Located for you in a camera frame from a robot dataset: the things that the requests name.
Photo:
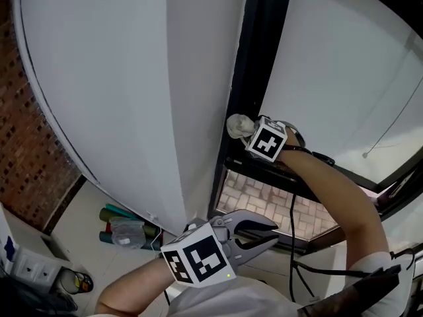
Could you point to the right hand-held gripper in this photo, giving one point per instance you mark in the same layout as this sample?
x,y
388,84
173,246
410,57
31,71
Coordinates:
x,y
266,142

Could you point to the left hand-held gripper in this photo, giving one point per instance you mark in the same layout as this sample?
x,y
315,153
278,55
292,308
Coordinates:
x,y
201,259

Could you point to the white cleaning cloth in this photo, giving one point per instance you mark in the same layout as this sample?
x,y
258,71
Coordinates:
x,y
239,125

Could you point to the black window frame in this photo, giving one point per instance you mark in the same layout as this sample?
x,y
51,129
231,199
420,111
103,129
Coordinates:
x,y
254,45

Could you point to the person's right forearm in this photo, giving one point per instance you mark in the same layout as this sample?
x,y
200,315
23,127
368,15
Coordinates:
x,y
347,203

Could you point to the person's left forearm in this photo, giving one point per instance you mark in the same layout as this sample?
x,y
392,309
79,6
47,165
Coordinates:
x,y
132,286

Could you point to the person's white shirt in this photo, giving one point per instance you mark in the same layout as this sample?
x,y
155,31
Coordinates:
x,y
231,302

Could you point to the olive green paper roll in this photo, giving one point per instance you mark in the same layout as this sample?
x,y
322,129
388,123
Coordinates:
x,y
105,215

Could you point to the white socket box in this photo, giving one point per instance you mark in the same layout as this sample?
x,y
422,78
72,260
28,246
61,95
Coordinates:
x,y
33,269

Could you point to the small white wall clip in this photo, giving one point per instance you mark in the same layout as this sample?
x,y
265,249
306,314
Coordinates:
x,y
152,215

